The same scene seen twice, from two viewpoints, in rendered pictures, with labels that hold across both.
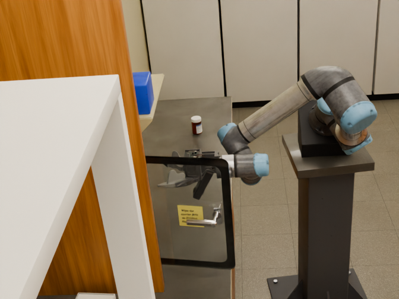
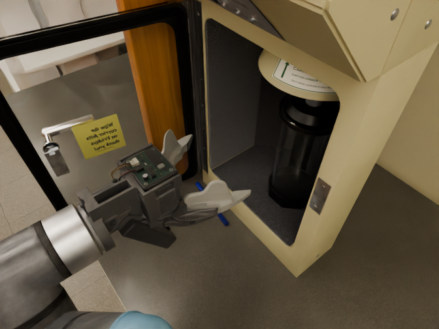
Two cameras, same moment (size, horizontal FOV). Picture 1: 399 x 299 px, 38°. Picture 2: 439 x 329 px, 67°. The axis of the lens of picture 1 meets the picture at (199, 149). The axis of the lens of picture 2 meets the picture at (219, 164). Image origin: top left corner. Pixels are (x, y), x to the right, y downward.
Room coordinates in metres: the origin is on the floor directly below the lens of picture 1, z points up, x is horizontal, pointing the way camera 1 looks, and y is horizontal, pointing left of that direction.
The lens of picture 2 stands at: (1.86, -0.10, 1.59)
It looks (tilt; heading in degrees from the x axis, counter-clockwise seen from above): 48 degrees down; 136
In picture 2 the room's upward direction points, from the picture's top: straight up
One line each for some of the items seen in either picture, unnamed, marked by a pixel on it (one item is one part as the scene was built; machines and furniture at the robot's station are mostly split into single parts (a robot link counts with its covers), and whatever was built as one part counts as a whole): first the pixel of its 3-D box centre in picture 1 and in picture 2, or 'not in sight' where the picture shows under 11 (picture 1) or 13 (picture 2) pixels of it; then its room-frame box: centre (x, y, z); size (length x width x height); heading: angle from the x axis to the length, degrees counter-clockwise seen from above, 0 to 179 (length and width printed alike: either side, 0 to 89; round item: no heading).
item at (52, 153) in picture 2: not in sight; (57, 161); (1.40, -0.04, 1.18); 0.02 x 0.02 x 0.06; 75
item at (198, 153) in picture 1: (202, 165); (134, 199); (1.60, 0.00, 1.24); 0.12 x 0.08 x 0.09; 84
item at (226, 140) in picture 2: not in sight; (302, 116); (1.62, 0.34, 1.19); 0.26 x 0.24 x 0.35; 174
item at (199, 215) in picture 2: not in sight; (184, 208); (1.64, 0.04, 1.22); 0.09 x 0.05 x 0.02; 50
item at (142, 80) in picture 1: (133, 93); not in sight; (1.51, 0.17, 1.56); 0.10 x 0.10 x 0.09; 84
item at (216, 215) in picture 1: (203, 219); not in sight; (1.37, 0.01, 1.20); 0.10 x 0.05 x 0.03; 75
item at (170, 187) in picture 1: (181, 214); (116, 132); (1.41, 0.07, 1.19); 0.30 x 0.01 x 0.40; 75
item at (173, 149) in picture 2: not in sight; (172, 145); (1.55, 0.10, 1.24); 0.09 x 0.03 x 0.06; 119
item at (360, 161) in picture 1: (325, 151); not in sight; (2.15, -0.54, 0.92); 0.32 x 0.32 x 0.04; 2
